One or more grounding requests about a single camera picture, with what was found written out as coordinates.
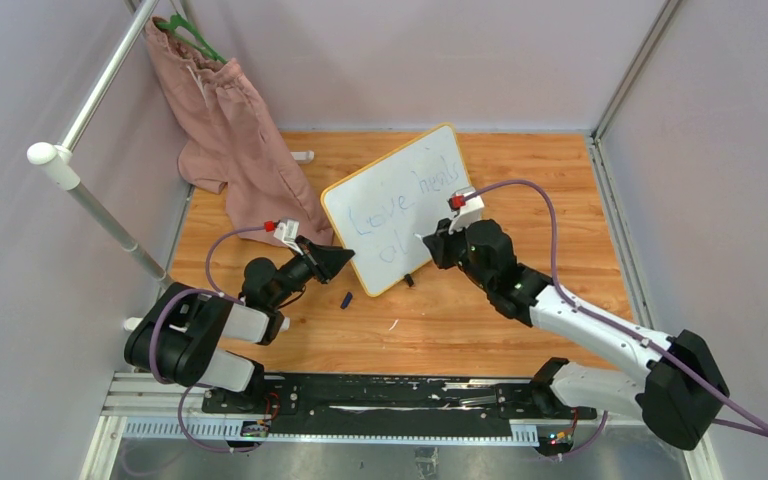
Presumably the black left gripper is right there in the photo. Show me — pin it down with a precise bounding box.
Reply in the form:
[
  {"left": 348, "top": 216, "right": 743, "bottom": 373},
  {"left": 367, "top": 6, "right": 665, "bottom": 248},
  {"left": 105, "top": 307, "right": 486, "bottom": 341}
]
[{"left": 269, "top": 236, "right": 354, "bottom": 309}]

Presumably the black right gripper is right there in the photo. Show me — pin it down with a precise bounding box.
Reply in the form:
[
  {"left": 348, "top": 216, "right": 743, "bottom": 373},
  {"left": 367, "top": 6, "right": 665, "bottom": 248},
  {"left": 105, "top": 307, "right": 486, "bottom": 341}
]
[{"left": 425, "top": 214, "right": 494, "bottom": 292}]

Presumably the blue marker cap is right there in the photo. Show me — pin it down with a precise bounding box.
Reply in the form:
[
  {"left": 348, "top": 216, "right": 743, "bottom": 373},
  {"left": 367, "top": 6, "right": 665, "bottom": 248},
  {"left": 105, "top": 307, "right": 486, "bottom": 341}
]
[{"left": 340, "top": 292, "right": 353, "bottom": 310}]

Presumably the yellow framed whiteboard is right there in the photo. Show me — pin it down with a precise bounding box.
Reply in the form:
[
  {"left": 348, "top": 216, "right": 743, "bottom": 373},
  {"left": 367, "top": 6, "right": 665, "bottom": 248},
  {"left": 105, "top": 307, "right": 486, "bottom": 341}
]
[{"left": 320, "top": 123, "right": 471, "bottom": 297}]

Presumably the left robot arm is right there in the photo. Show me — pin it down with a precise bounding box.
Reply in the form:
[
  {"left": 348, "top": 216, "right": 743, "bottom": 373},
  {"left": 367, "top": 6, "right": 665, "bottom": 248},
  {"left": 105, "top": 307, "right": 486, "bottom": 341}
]
[{"left": 124, "top": 236, "right": 355, "bottom": 413}]

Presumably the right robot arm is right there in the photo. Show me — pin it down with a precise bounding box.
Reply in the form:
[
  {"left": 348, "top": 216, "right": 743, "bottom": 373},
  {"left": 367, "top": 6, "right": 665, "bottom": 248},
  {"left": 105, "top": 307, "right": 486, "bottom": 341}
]
[{"left": 421, "top": 219, "right": 729, "bottom": 451}]

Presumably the pink cloth garment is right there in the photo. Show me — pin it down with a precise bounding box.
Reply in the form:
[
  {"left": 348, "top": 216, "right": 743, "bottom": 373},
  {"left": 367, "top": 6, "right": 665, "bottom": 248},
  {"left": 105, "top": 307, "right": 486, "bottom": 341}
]
[{"left": 145, "top": 18, "right": 334, "bottom": 245}]

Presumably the green clothes hanger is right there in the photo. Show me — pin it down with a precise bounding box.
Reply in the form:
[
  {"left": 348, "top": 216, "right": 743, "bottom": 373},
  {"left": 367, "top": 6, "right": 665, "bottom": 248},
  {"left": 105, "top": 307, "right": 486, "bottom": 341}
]
[{"left": 153, "top": 13, "right": 227, "bottom": 64}]

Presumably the metal clothes rack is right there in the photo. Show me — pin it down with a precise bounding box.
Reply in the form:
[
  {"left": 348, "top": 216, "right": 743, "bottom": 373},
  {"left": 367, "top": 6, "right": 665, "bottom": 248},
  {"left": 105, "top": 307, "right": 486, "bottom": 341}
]
[{"left": 26, "top": 0, "right": 316, "bottom": 335}]

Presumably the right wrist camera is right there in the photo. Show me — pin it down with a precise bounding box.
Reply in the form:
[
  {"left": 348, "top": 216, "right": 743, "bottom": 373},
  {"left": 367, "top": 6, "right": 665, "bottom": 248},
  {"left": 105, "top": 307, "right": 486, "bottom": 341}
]
[{"left": 448, "top": 186, "right": 485, "bottom": 234}]

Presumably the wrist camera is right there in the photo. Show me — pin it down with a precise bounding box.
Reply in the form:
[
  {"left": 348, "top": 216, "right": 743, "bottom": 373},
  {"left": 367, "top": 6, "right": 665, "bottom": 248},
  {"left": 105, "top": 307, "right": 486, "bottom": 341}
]
[
  {"left": 448, "top": 186, "right": 485, "bottom": 234},
  {"left": 264, "top": 218, "right": 303, "bottom": 255}
]

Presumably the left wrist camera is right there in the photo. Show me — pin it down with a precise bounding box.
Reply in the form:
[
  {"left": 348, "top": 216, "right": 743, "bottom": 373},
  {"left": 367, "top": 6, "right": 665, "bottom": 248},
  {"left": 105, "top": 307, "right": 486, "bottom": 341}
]
[{"left": 264, "top": 218, "right": 303, "bottom": 255}]

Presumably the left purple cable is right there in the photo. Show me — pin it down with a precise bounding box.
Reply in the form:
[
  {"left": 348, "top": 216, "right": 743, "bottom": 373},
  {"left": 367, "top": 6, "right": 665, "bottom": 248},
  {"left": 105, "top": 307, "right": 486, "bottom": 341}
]
[{"left": 148, "top": 223, "right": 278, "bottom": 455}]

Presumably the purple cable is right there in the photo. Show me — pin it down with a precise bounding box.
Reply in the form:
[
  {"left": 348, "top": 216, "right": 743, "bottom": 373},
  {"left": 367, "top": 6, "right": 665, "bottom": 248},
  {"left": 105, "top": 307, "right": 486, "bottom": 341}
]
[
  {"left": 450, "top": 179, "right": 768, "bottom": 458},
  {"left": 148, "top": 223, "right": 278, "bottom": 455}
]

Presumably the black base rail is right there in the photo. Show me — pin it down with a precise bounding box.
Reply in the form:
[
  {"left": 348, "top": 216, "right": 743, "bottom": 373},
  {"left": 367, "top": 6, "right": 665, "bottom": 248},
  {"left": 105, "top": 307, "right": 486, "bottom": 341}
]
[{"left": 102, "top": 370, "right": 624, "bottom": 458}]

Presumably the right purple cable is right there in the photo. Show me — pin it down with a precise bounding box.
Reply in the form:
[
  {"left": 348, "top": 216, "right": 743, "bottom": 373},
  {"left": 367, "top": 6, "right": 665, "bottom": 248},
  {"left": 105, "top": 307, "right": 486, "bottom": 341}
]
[{"left": 450, "top": 179, "right": 768, "bottom": 458}]

